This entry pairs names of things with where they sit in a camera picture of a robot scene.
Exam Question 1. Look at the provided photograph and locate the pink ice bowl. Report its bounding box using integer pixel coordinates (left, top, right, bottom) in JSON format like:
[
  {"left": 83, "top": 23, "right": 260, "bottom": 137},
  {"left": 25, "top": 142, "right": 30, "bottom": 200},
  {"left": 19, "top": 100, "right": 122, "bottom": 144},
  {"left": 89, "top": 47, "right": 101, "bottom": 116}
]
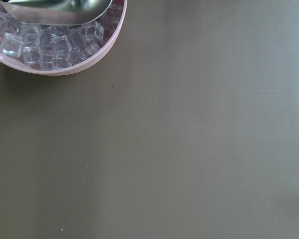
[{"left": 0, "top": 0, "right": 128, "bottom": 76}]

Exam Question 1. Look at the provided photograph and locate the steel ice scoop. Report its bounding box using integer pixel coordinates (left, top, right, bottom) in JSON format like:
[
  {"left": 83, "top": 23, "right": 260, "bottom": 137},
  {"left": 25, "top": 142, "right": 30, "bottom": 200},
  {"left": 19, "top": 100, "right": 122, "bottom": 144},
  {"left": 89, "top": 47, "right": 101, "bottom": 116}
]
[{"left": 0, "top": 0, "right": 112, "bottom": 25}]

